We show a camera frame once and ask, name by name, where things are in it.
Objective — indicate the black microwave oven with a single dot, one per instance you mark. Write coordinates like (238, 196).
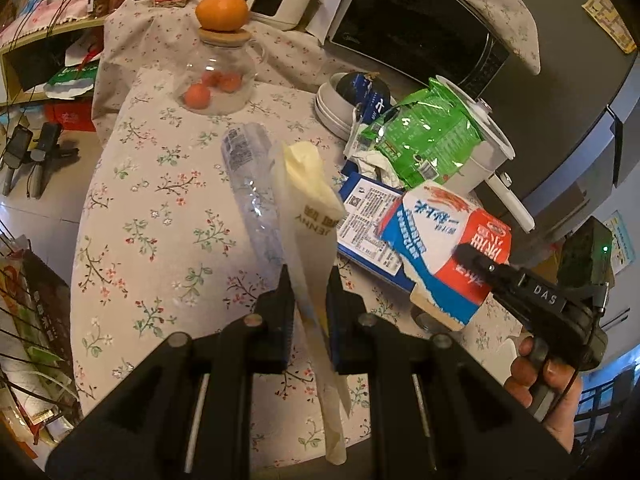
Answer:
(422, 39)

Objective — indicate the green snack bag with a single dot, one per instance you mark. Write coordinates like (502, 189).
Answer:
(428, 136)

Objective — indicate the white electric cooking pot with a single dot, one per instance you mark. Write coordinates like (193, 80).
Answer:
(486, 160)

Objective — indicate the wall poster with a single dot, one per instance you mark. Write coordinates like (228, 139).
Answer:
(622, 251)

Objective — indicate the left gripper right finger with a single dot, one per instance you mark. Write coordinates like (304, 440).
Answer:
(435, 412)

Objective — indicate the cream snack pouch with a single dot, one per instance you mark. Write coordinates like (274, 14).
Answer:
(309, 211)

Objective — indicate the blue white printed box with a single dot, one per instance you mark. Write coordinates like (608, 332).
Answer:
(366, 203)

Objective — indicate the clear plastic bottle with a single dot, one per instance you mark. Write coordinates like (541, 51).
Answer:
(245, 150)

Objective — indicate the blue carton box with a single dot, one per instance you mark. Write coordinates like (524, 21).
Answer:
(367, 92)

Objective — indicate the blue white red rice bag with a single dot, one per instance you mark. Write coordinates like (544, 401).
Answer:
(424, 227)

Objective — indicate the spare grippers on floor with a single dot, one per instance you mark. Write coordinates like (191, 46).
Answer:
(46, 153)

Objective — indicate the wooden shelf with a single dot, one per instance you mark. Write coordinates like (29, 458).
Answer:
(31, 60)

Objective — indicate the stacked white bowls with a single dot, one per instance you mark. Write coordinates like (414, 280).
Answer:
(333, 111)

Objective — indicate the orange on jar lid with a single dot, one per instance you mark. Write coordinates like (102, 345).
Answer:
(222, 15)

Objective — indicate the glass jar with fruit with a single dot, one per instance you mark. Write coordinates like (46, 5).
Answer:
(218, 77)

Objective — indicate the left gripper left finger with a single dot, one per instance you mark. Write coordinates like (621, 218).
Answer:
(184, 411)

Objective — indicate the grey refrigerator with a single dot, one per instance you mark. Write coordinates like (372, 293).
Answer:
(574, 127)

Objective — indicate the floral tablecloth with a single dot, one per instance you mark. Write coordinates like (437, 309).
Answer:
(161, 244)

